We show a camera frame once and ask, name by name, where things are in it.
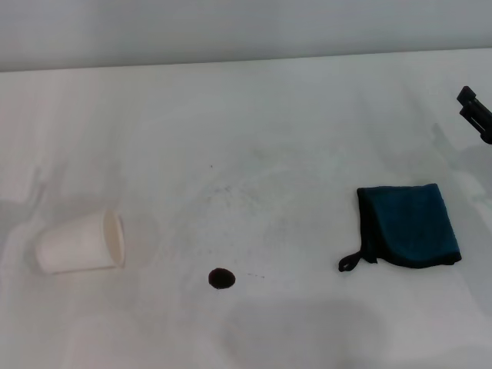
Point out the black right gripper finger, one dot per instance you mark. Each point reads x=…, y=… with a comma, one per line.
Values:
x=483, y=125
x=466, y=94

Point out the blue rag with black trim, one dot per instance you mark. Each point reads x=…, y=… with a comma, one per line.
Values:
x=411, y=227

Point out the white paper cup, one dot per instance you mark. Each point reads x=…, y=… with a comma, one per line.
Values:
x=73, y=246

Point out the black water stain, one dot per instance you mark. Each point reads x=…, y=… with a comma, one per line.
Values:
x=221, y=278

